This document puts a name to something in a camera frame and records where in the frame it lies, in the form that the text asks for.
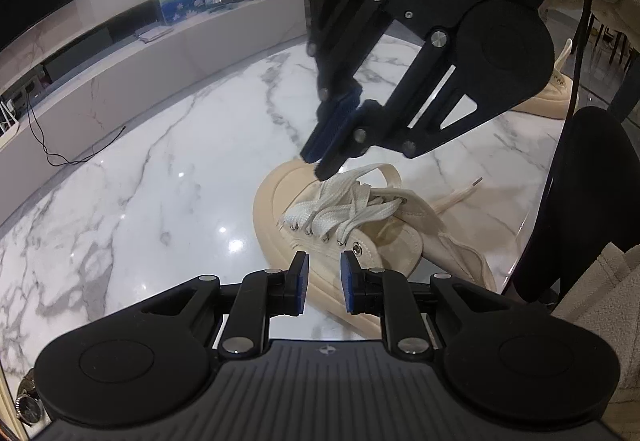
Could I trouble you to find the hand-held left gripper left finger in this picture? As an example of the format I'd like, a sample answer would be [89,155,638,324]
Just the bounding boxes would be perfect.
[139,251,311,357]

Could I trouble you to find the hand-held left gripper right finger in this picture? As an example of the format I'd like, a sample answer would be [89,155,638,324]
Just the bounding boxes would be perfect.
[339,250,509,356]

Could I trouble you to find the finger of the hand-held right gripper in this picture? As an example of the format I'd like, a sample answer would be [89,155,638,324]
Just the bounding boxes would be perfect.
[314,27,519,182]
[301,0,392,165]

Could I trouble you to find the white shoelace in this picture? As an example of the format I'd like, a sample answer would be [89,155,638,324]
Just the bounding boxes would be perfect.
[277,163,484,244]

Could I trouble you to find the beige canvas shoe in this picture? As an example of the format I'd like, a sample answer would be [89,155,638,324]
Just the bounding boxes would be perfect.
[252,161,498,342]
[510,38,574,122]

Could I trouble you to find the white marble media console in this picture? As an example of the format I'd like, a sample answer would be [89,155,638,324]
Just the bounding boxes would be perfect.
[0,0,308,166]

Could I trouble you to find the white notebook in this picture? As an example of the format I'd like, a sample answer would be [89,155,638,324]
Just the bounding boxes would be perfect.
[135,26,173,44]

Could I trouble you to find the person's beige fleece jacket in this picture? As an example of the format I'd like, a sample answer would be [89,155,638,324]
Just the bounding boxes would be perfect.
[550,243,640,404]

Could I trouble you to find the grey soundbar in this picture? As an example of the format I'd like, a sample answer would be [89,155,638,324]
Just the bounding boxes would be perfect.
[42,16,113,82]

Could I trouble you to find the silver wristwatch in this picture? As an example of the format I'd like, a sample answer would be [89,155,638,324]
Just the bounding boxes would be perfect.
[15,368,49,425]

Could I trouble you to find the black power cable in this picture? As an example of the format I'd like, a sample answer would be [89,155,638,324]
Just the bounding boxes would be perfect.
[25,96,126,166]

